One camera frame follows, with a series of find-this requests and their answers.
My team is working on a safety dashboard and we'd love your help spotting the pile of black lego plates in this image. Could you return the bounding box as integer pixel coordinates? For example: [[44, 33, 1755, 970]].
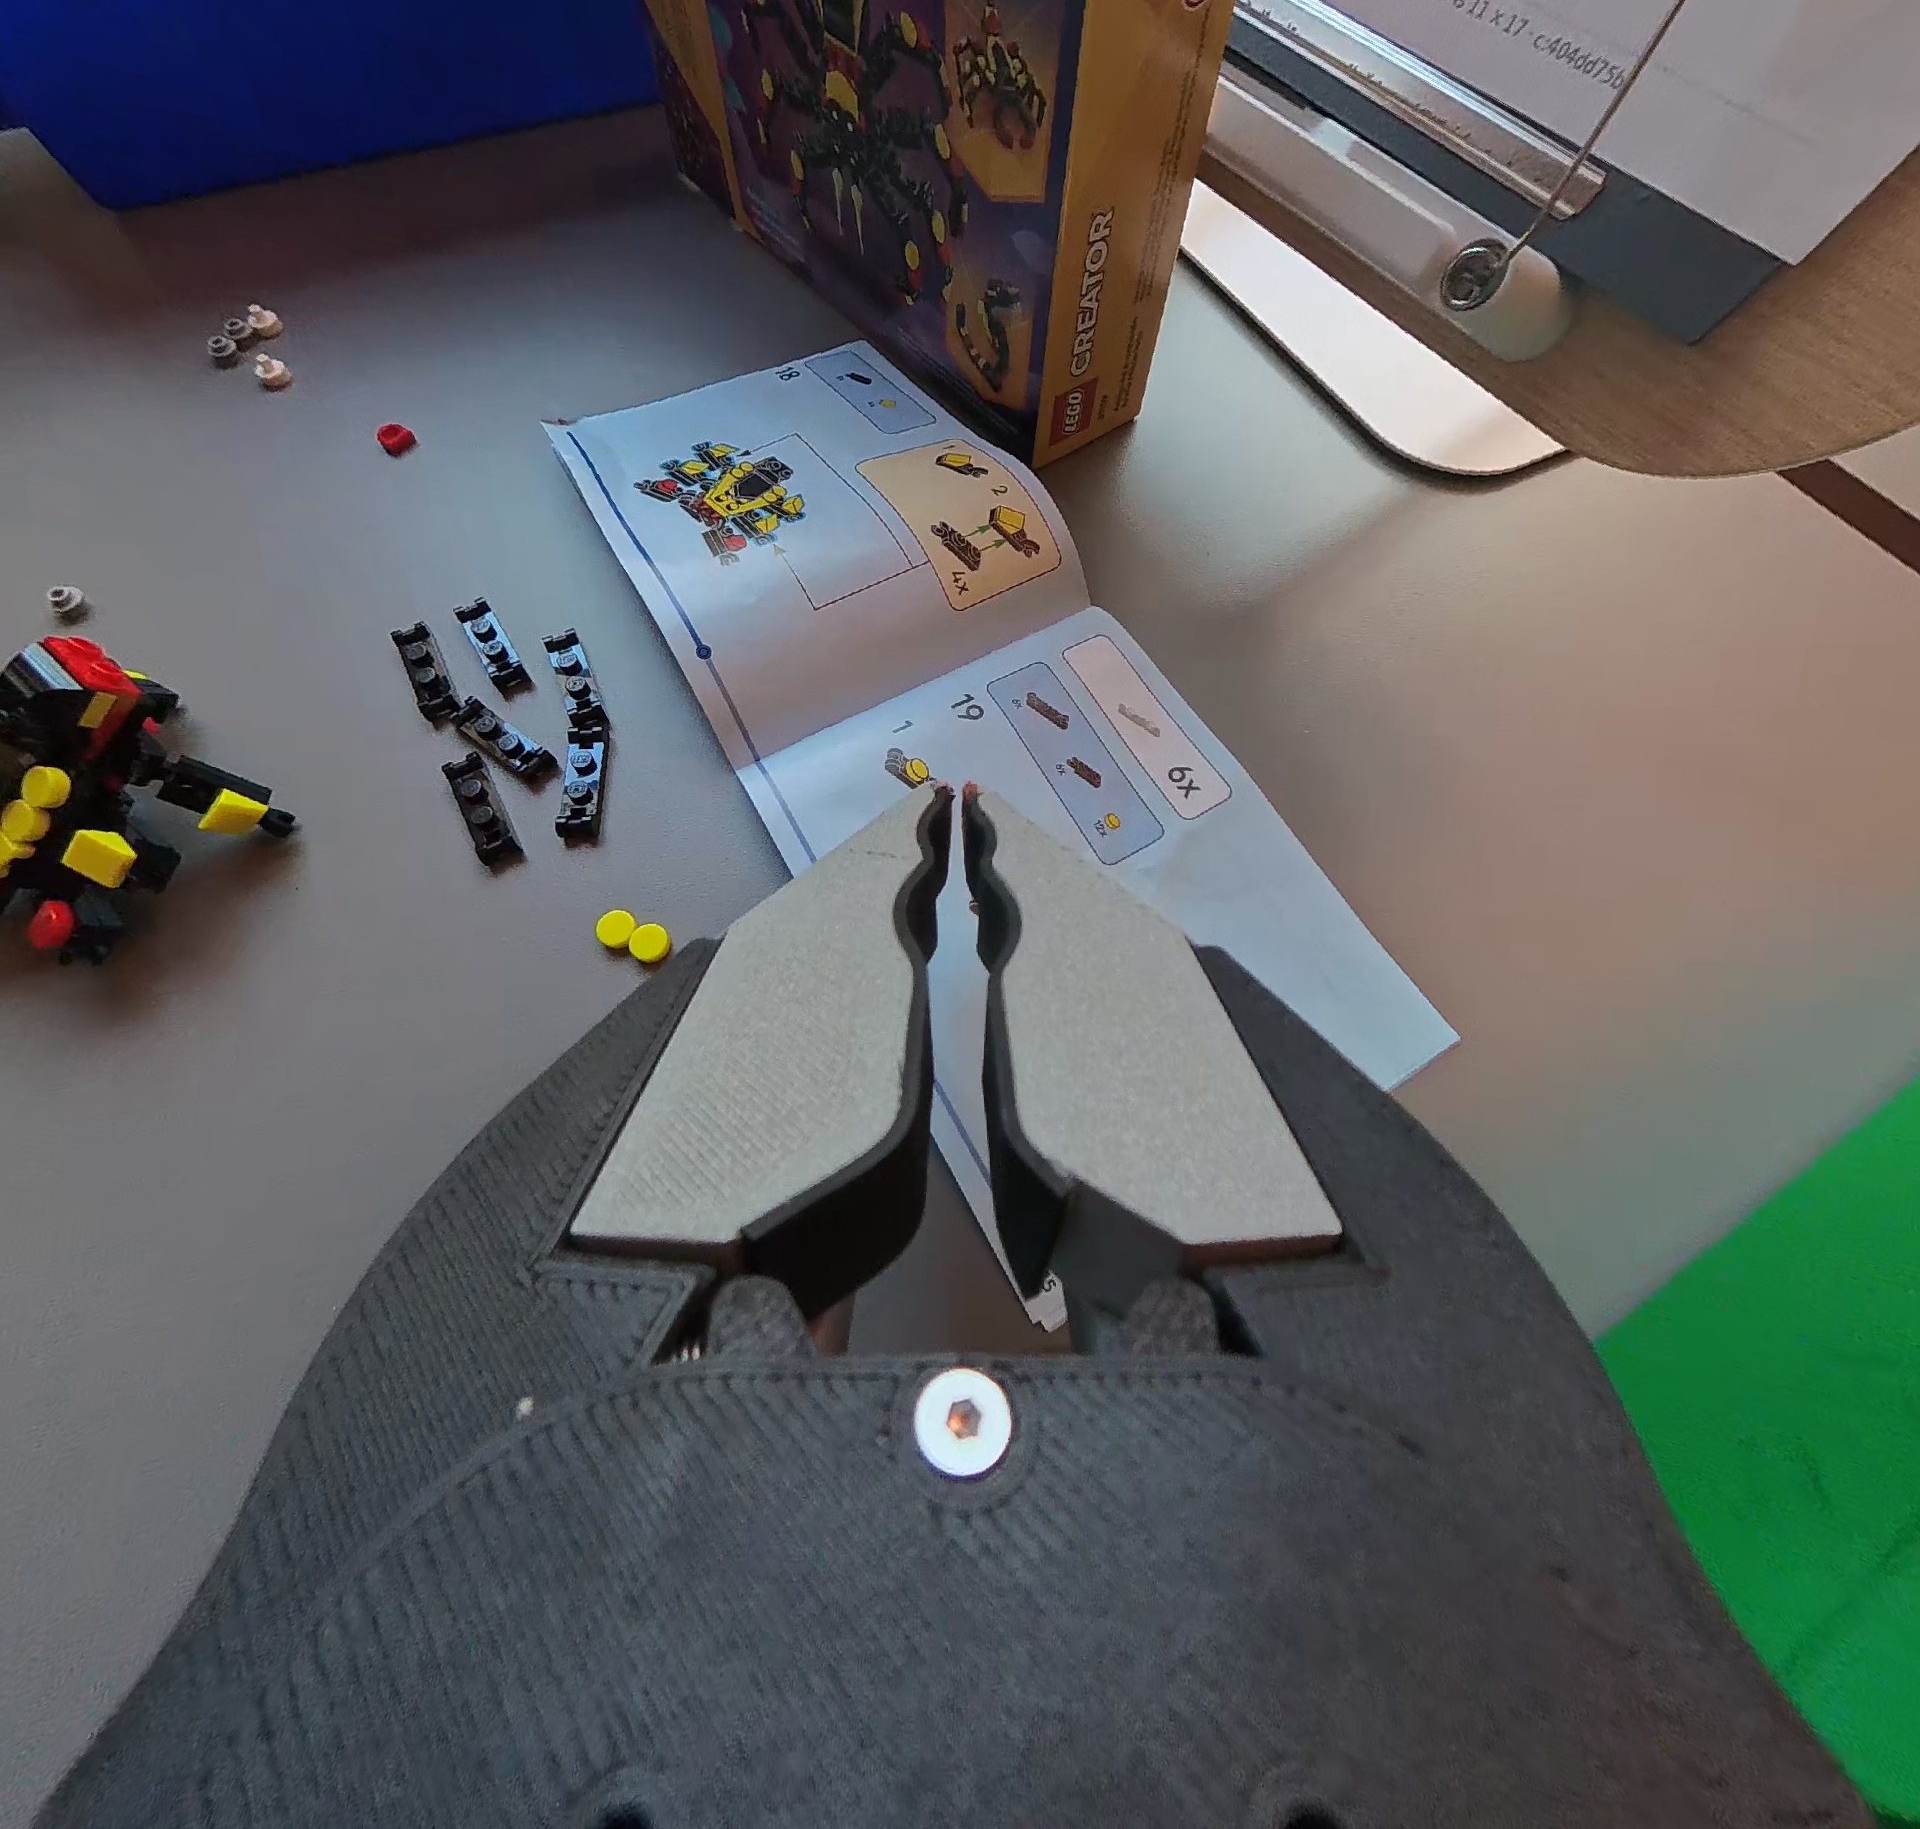
[[389, 596, 614, 868]]

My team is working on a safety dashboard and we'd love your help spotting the lego instruction booklet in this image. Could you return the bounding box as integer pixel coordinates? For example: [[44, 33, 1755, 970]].
[[541, 340, 1458, 1337]]

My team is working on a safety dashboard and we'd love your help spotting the grey paper holder rail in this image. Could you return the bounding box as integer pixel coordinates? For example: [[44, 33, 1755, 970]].
[[1227, 0, 1794, 346]]

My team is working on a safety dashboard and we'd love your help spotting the black yellow lego spider model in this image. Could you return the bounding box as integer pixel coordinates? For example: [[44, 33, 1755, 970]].
[[0, 635, 300, 964]]

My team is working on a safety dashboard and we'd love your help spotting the yellow purple lego box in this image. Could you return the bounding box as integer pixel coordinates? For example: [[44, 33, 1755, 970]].
[[614, 0, 1261, 468]]

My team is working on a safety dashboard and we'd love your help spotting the white printed paper sheet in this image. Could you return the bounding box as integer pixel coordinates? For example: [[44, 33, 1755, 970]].
[[1244, 0, 1920, 265]]

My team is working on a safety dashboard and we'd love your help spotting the green cloth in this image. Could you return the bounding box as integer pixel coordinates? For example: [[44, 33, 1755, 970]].
[[1594, 1079, 1920, 1817]]

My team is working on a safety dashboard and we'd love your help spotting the blue bin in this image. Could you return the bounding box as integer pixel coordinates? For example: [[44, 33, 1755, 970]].
[[0, 0, 661, 211]]

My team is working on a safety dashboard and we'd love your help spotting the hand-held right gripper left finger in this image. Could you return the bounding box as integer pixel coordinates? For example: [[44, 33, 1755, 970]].
[[568, 783, 959, 1323]]

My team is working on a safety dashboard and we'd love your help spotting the thin metal wire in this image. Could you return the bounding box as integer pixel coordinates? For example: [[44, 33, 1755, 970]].
[[1441, 0, 1749, 308]]

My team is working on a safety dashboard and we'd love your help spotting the white mounting bar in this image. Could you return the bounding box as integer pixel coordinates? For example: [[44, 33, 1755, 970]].
[[1213, 70, 1577, 365]]

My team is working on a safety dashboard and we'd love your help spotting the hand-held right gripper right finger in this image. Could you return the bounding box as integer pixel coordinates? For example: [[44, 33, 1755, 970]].
[[959, 783, 1350, 1357]]

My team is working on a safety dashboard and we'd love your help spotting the silver flat base plate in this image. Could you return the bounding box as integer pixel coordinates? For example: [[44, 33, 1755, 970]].
[[1176, 179, 1569, 477]]

